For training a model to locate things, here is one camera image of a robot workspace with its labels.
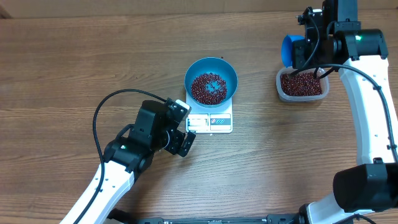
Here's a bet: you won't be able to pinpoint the blue plastic measuring scoop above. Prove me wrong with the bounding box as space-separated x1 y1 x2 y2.
281 35 304 67

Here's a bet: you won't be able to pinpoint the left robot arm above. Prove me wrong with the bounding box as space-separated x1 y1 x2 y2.
62 99 195 223

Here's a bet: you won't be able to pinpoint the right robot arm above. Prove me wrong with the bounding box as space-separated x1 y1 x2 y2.
284 1 397 223

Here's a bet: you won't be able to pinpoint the red beans in bowl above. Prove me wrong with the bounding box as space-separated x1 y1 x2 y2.
191 73 228 105

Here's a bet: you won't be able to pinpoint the white digital kitchen scale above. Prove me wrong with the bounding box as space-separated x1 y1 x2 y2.
185 94 233 134

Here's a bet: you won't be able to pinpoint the teal metal bowl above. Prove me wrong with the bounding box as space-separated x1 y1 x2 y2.
184 57 238 106

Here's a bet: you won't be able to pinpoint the red adzuki beans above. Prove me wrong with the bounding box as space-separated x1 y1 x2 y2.
280 72 323 96

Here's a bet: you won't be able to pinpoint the clear plastic container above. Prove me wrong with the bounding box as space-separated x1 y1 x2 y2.
276 67 330 103

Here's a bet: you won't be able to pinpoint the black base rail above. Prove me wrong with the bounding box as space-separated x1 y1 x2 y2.
108 208 305 224

